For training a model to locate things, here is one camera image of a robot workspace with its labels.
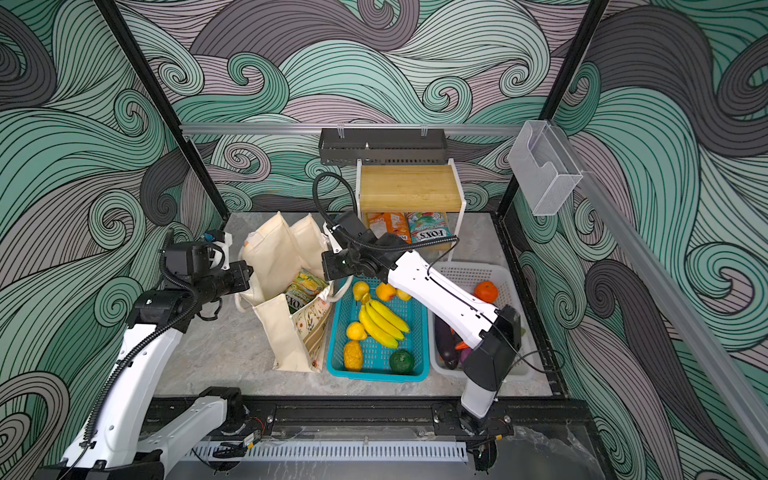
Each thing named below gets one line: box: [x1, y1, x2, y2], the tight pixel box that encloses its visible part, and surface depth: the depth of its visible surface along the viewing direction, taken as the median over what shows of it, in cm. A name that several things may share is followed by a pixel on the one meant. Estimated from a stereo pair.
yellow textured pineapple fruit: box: [344, 340, 363, 372], surface depth 81 cm
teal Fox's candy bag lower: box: [407, 211, 453, 244], surface depth 94 cm
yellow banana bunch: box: [359, 299, 410, 349], surface depth 88 cm
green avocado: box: [389, 349, 414, 375], surface depth 80 cm
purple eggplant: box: [434, 314, 462, 370], surface depth 81 cm
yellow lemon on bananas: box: [346, 321, 367, 341], surface depth 86 cm
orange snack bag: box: [367, 212, 412, 244], surface depth 94 cm
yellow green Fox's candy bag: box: [284, 269, 328, 314], surface depth 90 cm
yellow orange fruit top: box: [376, 282, 397, 301], surface depth 94 cm
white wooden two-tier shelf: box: [356, 158, 467, 262], surface depth 83 cm
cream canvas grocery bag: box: [254, 277, 353, 373], surface depth 72 cm
